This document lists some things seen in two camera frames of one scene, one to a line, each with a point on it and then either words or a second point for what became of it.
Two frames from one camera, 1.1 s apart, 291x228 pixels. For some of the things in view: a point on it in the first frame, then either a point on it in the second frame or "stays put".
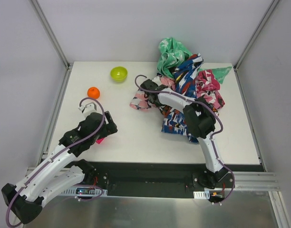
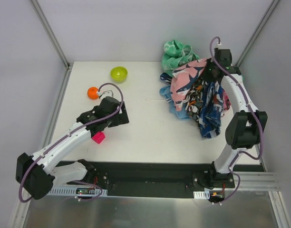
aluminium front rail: [259, 180] stays put
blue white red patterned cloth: [185, 73] -> [215, 100]
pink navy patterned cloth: [140, 101] -> [182, 78]
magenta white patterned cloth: [207, 85] -> [226, 100]
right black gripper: [149, 94] -> [212, 71]
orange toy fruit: [93, 92] stays put
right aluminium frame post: [251, 41] stays put
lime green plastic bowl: [118, 74] stays put
